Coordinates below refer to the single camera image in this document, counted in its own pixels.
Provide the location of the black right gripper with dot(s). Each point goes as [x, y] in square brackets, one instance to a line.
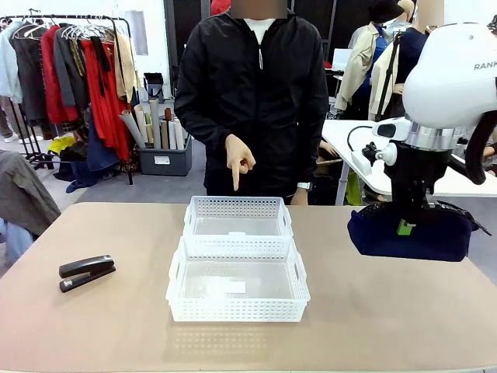
[417, 167]

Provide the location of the navy blue fabric pouch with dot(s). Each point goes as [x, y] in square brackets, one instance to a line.
[388, 241]

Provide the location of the black stapler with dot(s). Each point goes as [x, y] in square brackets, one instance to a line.
[89, 264]

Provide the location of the person right forearm black sleeve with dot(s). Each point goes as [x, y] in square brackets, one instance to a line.
[202, 128]

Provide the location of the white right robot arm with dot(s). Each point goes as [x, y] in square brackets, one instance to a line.
[446, 77]

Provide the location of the person left forearm black sleeve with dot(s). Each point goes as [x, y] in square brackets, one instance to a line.
[316, 155]

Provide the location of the person left hand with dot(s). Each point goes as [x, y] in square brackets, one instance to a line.
[301, 198]

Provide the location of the person right hand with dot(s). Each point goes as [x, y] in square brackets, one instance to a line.
[237, 155]

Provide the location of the green bag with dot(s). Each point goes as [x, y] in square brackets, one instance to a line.
[353, 188]

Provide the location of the white table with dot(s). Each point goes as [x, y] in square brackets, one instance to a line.
[338, 132]

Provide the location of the silver wristwatch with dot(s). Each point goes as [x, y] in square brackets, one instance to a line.
[304, 186]

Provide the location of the mannequin in beige trench coat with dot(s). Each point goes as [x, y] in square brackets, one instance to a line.
[361, 66]

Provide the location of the mannequin in navy top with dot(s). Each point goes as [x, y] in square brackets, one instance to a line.
[411, 50]

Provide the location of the white laptop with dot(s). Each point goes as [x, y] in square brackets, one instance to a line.
[341, 58]

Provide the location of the small red item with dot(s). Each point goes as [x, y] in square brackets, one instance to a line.
[327, 65]

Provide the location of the small white perforated plastic basket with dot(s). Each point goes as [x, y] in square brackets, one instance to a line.
[237, 206]

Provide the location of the person torso in black jacket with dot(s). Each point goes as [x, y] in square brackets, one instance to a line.
[256, 97]

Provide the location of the large white perforated plastic basket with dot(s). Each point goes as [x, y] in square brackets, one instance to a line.
[237, 309]

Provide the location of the black hat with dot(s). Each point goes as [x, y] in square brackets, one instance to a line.
[384, 11]

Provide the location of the grey plastic storage bin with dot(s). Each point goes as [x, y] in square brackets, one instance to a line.
[174, 163]

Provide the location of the white paper roll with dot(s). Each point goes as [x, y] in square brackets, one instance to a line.
[178, 134]

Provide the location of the brown paper roll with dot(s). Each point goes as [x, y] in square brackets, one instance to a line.
[167, 114]

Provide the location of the tall grey paper roll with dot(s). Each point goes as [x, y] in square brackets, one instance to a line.
[155, 124]

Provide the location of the red hooded garment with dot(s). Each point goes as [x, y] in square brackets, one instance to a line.
[219, 5]

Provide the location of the cream paper roll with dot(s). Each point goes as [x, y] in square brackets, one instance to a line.
[141, 124]

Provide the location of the black bag on stand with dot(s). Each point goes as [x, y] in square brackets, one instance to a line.
[153, 83]

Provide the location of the leaning grey paper roll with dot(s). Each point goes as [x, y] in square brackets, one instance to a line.
[132, 128]

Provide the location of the dark blue garment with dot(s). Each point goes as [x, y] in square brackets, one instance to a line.
[99, 155]

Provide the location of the beige hanging garment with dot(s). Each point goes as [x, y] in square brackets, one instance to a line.
[124, 70]

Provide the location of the black hanging scarf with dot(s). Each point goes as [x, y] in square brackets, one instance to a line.
[101, 58]

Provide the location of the yellow garment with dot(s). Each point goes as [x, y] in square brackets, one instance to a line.
[61, 145]

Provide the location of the olive patterned hanging garment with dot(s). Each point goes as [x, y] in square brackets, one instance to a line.
[76, 58]

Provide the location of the grey hanging jacket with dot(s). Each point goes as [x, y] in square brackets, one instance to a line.
[66, 70]

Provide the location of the red hanging coat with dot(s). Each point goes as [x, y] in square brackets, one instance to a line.
[50, 77]

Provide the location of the grey jacket on chair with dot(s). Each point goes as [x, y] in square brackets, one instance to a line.
[23, 194]

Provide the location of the blue jeans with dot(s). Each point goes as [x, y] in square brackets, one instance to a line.
[11, 241]

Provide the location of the black metal clothes rack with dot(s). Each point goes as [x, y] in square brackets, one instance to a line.
[58, 16]

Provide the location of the dark checked hanging coat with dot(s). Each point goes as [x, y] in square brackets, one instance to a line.
[29, 77]

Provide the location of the passer-by leg grey trousers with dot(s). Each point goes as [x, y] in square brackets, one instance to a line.
[5, 120]

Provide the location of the light blue hanging garment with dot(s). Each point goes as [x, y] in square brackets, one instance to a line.
[7, 70]

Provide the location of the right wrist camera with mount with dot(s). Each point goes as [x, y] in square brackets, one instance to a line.
[361, 161]

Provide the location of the pale wall poster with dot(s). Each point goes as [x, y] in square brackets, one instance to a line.
[138, 31]

